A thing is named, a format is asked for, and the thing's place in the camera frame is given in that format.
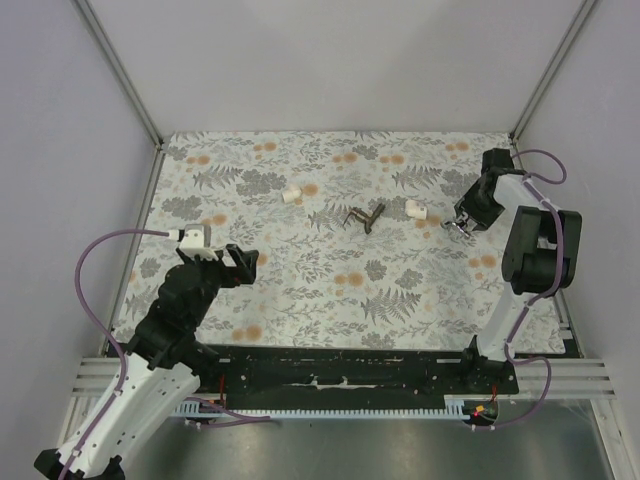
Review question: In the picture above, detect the white elbow fitting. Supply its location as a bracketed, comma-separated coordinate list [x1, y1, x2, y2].
[405, 199, 428, 220]

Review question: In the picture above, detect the white elbow fitting left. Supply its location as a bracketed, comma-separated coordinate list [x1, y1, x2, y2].
[281, 185, 302, 204]

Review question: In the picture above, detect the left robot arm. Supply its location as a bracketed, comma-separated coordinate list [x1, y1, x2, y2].
[34, 244, 259, 479]

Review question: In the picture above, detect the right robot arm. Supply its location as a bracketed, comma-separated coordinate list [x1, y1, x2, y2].
[443, 148, 583, 384]

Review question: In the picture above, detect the bronze water faucet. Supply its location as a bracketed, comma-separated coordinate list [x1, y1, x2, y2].
[343, 203, 385, 235]

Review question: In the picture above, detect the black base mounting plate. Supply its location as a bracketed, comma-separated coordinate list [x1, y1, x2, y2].
[200, 345, 519, 398]

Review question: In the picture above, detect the floral patterned table mat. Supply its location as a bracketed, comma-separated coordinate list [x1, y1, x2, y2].
[110, 130, 581, 357]

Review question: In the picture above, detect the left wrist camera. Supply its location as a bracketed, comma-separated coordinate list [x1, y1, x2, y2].
[168, 224, 222, 261]

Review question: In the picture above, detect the aluminium front rail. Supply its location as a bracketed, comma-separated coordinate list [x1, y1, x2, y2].
[72, 358, 616, 401]

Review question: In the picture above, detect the white slotted cable duct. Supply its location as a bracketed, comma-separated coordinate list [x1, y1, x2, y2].
[170, 398, 498, 421]

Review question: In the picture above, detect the aluminium frame post left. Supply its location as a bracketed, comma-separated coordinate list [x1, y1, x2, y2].
[71, 0, 164, 150]

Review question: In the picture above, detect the aluminium frame post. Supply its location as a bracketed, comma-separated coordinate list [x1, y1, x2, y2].
[71, 0, 164, 150]
[509, 0, 601, 144]

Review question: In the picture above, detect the aluminium frame post right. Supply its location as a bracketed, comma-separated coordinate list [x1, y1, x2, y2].
[509, 0, 601, 144]

